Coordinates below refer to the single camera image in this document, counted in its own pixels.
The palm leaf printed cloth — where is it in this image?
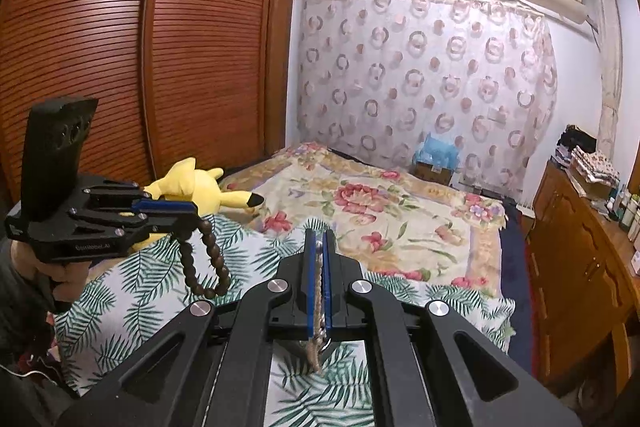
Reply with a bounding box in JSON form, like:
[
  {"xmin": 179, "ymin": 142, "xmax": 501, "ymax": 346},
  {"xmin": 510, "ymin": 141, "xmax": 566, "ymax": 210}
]
[{"xmin": 52, "ymin": 212, "xmax": 516, "ymax": 427}]

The blue plush toy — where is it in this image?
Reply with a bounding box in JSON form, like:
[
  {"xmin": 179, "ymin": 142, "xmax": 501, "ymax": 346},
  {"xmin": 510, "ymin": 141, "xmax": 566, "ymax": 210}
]
[{"xmin": 412, "ymin": 132, "xmax": 464, "ymax": 170}]

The dark blue bed sheet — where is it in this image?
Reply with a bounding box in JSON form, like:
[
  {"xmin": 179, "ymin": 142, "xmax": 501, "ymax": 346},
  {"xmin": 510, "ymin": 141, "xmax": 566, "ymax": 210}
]
[{"xmin": 499, "ymin": 199, "xmax": 539, "ymax": 358}]

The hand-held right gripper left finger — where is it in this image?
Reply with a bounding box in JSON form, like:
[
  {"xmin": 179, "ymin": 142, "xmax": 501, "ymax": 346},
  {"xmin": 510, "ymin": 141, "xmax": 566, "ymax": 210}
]
[{"xmin": 65, "ymin": 228, "xmax": 321, "ymax": 427}]

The folded floral cloth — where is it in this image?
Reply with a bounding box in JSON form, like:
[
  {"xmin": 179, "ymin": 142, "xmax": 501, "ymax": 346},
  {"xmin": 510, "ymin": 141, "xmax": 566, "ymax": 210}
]
[{"xmin": 570, "ymin": 146, "xmax": 622, "ymax": 186}]

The person's left forearm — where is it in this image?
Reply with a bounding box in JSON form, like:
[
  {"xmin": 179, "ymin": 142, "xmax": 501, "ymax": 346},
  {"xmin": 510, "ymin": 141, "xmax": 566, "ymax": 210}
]
[{"xmin": 0, "ymin": 239, "xmax": 76, "ymax": 427}]

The yellow plush toy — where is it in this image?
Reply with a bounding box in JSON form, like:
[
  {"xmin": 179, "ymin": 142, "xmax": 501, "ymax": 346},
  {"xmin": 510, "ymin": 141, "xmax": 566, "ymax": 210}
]
[{"xmin": 131, "ymin": 158, "xmax": 265, "ymax": 254}]

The person's left hand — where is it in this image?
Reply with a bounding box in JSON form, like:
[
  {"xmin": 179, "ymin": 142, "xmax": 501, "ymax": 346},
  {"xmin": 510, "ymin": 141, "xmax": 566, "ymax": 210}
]
[{"xmin": 11, "ymin": 241, "xmax": 92, "ymax": 304}]

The stack of dark clothes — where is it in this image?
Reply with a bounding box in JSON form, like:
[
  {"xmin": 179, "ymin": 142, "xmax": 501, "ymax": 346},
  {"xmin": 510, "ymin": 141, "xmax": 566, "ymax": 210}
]
[{"xmin": 557, "ymin": 124, "xmax": 599, "ymax": 168}]

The braided tan cord bracelet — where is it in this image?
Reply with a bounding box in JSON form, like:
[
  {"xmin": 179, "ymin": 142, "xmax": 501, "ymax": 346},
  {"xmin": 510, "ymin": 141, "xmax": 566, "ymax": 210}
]
[{"xmin": 299, "ymin": 247, "xmax": 334, "ymax": 376}]

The tied cream window curtain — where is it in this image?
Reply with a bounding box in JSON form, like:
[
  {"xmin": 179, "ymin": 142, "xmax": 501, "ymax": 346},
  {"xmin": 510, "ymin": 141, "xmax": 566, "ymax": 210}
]
[{"xmin": 587, "ymin": 0, "xmax": 627, "ymax": 164}]

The floral blanket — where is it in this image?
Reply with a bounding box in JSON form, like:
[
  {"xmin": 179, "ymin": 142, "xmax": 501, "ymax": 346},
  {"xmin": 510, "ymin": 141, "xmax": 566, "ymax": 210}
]
[{"xmin": 220, "ymin": 142, "xmax": 507, "ymax": 304}]

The wooden louvred wardrobe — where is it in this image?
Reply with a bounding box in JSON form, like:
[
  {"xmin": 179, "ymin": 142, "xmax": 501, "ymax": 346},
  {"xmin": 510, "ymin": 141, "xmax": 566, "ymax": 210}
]
[{"xmin": 0, "ymin": 0, "xmax": 297, "ymax": 228}]

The row of toiletry bottles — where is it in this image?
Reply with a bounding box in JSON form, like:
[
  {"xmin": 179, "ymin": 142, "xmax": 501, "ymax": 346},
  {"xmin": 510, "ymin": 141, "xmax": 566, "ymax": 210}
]
[{"xmin": 605, "ymin": 184, "xmax": 640, "ymax": 244}]

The small cardboard box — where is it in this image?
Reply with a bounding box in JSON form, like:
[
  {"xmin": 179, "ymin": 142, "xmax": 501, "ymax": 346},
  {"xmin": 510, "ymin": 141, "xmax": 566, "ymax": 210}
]
[{"xmin": 414, "ymin": 162, "xmax": 457, "ymax": 186}]

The circle patterned curtain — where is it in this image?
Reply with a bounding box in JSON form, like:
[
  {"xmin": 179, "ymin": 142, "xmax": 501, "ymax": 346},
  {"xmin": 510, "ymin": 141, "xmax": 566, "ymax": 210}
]
[{"xmin": 296, "ymin": 0, "xmax": 559, "ymax": 202}]

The wooden side cabinet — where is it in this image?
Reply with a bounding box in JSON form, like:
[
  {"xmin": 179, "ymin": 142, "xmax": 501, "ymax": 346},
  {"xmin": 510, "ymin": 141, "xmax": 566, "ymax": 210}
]
[{"xmin": 525, "ymin": 159, "xmax": 640, "ymax": 403}]

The brown wooden bead bracelet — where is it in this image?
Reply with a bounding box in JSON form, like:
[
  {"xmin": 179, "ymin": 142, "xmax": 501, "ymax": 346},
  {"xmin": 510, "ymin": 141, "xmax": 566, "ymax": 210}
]
[{"xmin": 172, "ymin": 216, "xmax": 232, "ymax": 301}]

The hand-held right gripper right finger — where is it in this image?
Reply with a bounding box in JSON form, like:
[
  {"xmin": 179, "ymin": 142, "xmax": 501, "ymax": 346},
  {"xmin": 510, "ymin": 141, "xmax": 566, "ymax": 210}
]
[{"xmin": 322, "ymin": 228, "xmax": 583, "ymax": 427}]

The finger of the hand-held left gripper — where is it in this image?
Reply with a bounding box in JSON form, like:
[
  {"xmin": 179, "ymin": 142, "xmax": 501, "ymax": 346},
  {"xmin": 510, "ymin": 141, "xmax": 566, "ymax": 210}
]
[
  {"xmin": 80, "ymin": 177, "xmax": 197, "ymax": 214},
  {"xmin": 70, "ymin": 209, "xmax": 200, "ymax": 253}
]

